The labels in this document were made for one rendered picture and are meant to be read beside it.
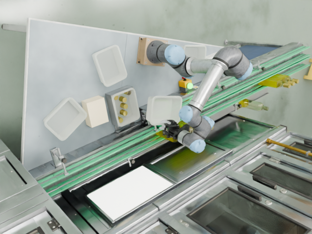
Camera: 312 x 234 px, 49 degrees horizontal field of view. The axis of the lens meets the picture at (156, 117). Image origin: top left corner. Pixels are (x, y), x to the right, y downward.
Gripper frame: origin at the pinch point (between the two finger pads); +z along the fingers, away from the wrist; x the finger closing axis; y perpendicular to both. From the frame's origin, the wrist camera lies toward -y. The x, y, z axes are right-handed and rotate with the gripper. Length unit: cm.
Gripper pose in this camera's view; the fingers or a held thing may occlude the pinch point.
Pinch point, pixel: (163, 122)
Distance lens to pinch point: 204.5
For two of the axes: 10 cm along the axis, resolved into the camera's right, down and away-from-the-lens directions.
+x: -1.7, 9.3, 3.2
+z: -5.8, -3.5, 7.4
